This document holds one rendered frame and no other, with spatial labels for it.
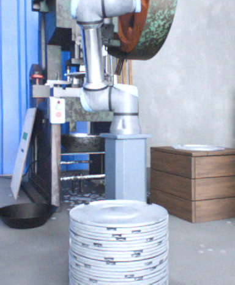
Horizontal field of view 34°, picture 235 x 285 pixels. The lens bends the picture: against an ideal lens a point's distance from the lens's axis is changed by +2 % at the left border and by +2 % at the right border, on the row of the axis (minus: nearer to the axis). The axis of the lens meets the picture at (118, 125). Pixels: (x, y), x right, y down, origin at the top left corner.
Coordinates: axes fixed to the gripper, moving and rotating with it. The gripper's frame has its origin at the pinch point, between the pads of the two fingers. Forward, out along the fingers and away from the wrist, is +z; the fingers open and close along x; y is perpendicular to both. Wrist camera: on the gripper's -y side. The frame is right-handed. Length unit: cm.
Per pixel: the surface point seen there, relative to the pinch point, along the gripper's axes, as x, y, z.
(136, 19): 37, 39, -17
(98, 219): -123, -41, 11
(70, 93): 6.8, -11.0, 24.7
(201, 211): -78, 37, 54
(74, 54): 23.7, -5.5, 5.7
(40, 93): -2.6, -30.9, 21.4
